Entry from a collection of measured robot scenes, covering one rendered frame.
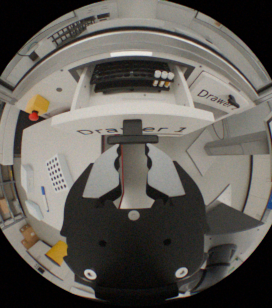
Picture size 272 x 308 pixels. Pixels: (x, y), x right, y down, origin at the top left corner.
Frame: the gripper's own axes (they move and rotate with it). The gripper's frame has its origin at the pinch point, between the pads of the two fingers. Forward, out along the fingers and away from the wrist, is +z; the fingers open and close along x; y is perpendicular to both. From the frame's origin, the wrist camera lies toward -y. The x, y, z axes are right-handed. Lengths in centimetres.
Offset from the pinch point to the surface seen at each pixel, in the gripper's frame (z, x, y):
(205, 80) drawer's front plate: 9.9, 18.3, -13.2
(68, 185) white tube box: 4.0, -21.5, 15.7
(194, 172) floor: 60, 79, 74
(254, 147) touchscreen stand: 13, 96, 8
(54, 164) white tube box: 8.0, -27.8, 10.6
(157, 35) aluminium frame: 4.6, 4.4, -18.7
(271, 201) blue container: -80, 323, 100
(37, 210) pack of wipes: -7, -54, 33
